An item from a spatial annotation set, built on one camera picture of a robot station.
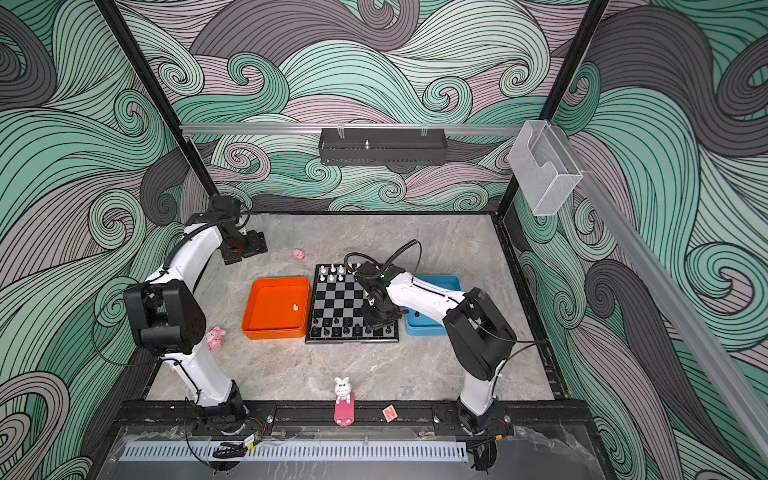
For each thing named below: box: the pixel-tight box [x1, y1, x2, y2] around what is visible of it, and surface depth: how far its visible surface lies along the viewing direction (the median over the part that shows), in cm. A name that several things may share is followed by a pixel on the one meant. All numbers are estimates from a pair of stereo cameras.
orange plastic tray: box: [242, 277, 311, 340], surface depth 96 cm
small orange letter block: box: [381, 403, 399, 423], surface depth 75 cm
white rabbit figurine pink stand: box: [334, 377, 355, 426], surface depth 74 cm
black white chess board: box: [305, 264, 399, 344], surface depth 92 cm
